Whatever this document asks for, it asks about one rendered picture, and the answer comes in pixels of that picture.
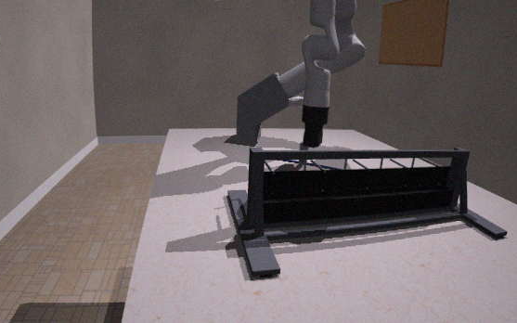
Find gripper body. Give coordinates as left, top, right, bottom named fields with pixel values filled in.
left=288, top=88, right=330, bottom=148

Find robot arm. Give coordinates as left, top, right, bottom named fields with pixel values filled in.
left=279, top=0, right=366, bottom=97

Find black equipment rack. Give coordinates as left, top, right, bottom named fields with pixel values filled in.
left=227, top=148, right=508, bottom=278

